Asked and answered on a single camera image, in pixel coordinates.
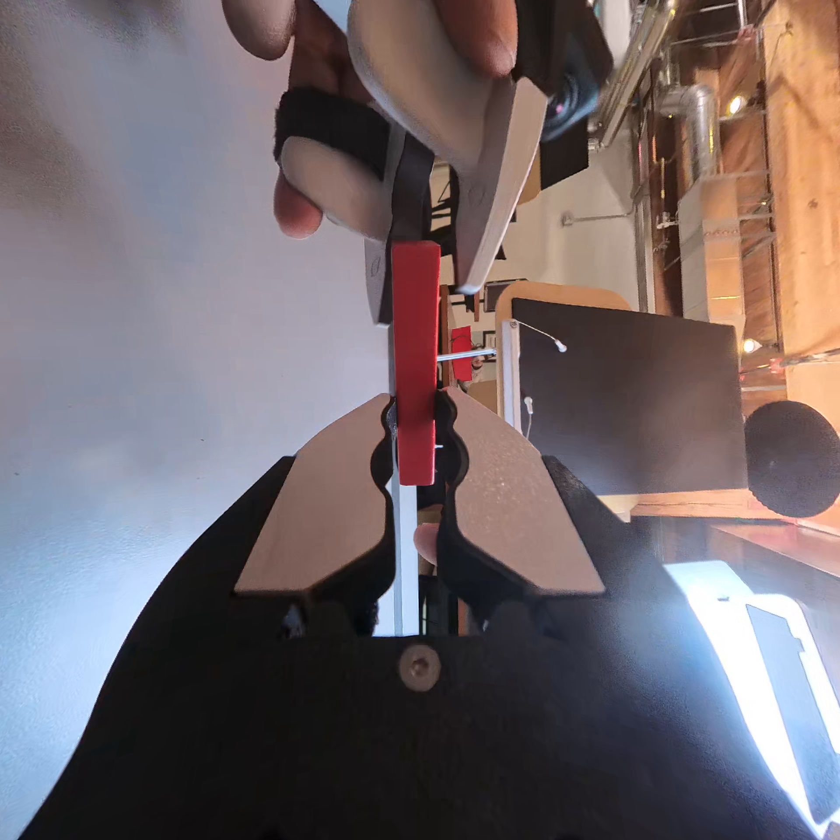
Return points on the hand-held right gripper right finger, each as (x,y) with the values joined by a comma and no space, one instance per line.
(525,525)

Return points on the tan cardboard sheet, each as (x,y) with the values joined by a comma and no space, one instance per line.
(528,180)

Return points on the person's left hand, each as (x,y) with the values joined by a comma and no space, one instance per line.
(321,52)

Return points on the white ceiling light panel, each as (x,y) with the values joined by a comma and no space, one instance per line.
(722,623)

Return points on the person's right hand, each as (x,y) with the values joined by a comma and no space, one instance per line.
(426,544)

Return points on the rectangular metal duct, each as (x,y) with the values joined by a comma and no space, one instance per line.
(712,256)

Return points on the shiny metal pipe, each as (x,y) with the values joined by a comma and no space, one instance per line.
(630,65)

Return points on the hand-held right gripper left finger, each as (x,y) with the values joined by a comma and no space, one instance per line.
(315,525)

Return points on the black square sheet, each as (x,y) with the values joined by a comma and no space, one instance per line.
(564,157)

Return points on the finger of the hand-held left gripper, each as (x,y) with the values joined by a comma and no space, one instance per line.
(410,190)
(499,197)

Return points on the red storage crate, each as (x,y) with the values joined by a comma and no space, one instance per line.
(461,351)

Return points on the black fuzzy round disc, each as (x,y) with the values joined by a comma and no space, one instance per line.
(794,459)

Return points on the grey elbow air duct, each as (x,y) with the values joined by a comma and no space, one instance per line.
(695,118)

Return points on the red rectangular block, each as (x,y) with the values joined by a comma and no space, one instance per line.
(417,361)

